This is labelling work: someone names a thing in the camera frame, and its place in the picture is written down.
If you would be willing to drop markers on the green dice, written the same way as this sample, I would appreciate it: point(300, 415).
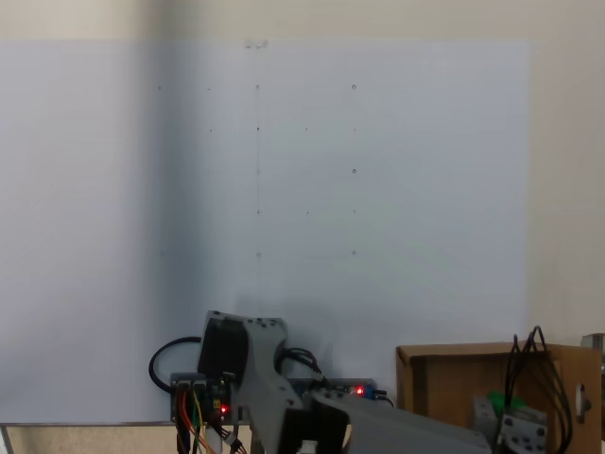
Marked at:
point(498, 399)

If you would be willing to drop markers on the metal corner bracket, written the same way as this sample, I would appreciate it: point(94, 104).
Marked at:
point(594, 340)

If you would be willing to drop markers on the brown cardboard box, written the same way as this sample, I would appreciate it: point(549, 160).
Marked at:
point(449, 378)

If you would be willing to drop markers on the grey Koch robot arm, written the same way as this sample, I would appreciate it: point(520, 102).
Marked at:
point(264, 378)

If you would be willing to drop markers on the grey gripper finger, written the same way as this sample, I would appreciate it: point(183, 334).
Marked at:
point(484, 416)

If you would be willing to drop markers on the grey electronics board holder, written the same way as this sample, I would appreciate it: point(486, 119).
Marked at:
point(182, 377)

